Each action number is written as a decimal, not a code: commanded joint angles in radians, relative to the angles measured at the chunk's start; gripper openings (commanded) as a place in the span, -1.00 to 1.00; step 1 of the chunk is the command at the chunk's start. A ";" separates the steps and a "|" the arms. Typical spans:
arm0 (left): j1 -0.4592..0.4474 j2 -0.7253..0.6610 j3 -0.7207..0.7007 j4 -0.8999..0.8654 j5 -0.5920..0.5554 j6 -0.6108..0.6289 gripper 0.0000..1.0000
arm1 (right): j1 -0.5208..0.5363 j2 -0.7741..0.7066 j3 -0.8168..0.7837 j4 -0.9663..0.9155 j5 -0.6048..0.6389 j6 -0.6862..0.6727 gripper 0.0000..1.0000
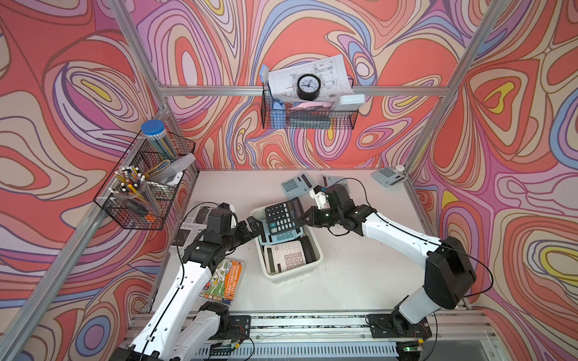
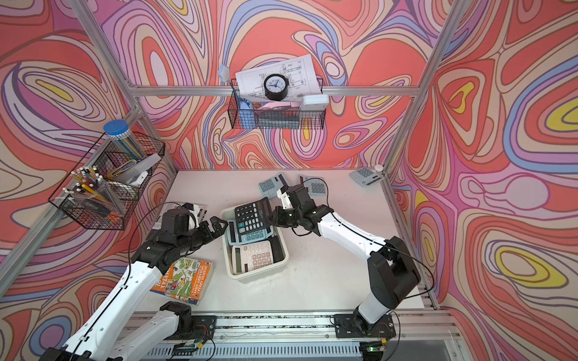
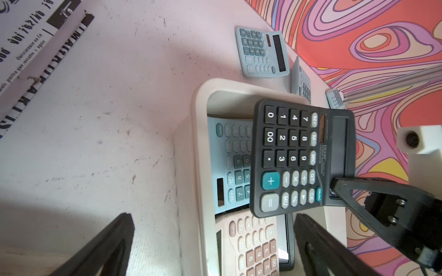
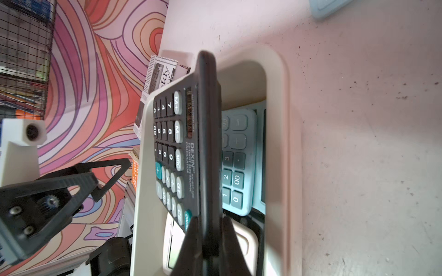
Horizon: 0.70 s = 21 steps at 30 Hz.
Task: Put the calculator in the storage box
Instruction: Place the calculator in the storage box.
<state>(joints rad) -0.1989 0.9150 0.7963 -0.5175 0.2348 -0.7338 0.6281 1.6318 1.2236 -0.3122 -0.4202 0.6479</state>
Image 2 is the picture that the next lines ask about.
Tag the black wire basket back wall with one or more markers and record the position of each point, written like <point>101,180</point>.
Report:
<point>247,115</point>

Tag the pink calculator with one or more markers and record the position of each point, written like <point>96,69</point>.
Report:
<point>247,258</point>

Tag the blue calculator far corner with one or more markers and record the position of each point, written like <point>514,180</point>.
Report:
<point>365,177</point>

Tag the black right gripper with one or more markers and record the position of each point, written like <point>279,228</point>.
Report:
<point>278,213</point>

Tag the blue lid pencil jar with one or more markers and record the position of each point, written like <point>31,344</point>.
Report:
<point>120,133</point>

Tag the colourful children's book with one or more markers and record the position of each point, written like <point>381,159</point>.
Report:
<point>186,280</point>

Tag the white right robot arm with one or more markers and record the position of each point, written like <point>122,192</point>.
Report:
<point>392,272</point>

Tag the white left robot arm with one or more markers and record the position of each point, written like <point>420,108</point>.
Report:
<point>98,338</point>

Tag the black round clock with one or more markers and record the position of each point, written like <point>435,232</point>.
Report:
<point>276,87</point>

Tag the white box in basket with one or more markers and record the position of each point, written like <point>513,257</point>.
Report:
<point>314,102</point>

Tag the small blue calculator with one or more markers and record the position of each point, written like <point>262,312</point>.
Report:
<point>253,235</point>

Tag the black wire basket wall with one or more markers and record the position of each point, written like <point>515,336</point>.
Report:
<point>109,162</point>
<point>247,115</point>

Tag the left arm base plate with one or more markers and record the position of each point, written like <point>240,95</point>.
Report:
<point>202,326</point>

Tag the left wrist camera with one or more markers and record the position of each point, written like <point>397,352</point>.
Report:
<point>177,221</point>

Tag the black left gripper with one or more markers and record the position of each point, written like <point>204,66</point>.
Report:
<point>208,235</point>

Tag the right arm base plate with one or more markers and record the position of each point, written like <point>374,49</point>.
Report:
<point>354,326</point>

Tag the black wire basket left wall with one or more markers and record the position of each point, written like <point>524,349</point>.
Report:
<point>109,162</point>

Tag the white paper drawing sheet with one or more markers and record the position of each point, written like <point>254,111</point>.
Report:
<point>299,71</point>

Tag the grey stapler in basket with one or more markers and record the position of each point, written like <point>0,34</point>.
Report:
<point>135,173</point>

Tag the clear cup of pencils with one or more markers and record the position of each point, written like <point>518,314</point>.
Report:
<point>92,192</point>

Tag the cream plastic storage box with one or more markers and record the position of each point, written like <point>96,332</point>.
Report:
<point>279,251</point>

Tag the black calculator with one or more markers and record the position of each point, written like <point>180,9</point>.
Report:
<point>252,217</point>

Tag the newspaper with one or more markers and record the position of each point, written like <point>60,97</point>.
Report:
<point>197,212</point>

